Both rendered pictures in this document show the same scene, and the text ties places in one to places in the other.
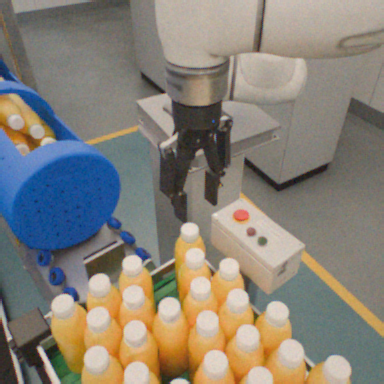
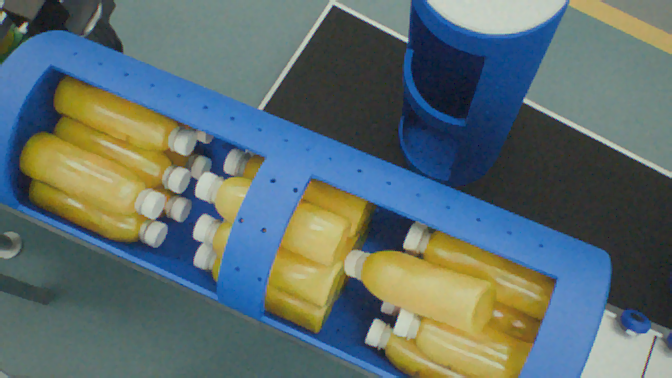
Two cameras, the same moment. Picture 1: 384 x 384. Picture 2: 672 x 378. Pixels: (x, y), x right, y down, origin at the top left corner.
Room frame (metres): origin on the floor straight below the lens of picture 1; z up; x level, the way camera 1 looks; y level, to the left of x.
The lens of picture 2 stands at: (1.33, 0.57, 2.17)
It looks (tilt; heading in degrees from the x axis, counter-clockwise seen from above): 73 degrees down; 162
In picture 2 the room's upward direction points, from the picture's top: 10 degrees counter-clockwise
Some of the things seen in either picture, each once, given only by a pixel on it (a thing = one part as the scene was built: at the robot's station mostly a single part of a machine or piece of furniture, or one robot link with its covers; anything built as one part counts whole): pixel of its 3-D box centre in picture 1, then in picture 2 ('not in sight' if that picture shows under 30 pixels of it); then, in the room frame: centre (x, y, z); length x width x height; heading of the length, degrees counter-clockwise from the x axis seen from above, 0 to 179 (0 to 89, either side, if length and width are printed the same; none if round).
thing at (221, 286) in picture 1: (226, 298); not in sight; (0.49, -0.07, 1.00); 0.07 x 0.07 x 0.20
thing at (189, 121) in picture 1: (196, 122); not in sight; (0.52, 0.00, 1.43); 0.08 x 0.07 x 0.09; 129
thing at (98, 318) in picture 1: (98, 318); not in sight; (0.37, 0.17, 1.11); 0.04 x 0.04 x 0.02
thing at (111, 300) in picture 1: (107, 314); not in sight; (0.45, 0.18, 1.00); 0.07 x 0.07 x 0.20
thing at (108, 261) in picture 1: (105, 266); not in sight; (0.58, 0.21, 0.99); 0.10 x 0.02 x 0.12; 129
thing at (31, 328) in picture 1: (36, 337); (36, 14); (0.42, 0.34, 0.95); 0.10 x 0.07 x 0.10; 129
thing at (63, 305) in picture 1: (63, 305); not in sight; (0.40, 0.24, 1.11); 0.04 x 0.04 x 0.02
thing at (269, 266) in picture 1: (254, 243); not in sight; (0.60, -0.14, 1.05); 0.20 x 0.10 x 0.10; 39
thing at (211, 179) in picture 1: (211, 188); not in sight; (0.54, -0.03, 1.28); 0.03 x 0.01 x 0.07; 39
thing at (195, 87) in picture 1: (196, 76); not in sight; (0.52, 0.00, 1.50); 0.09 x 0.09 x 0.06
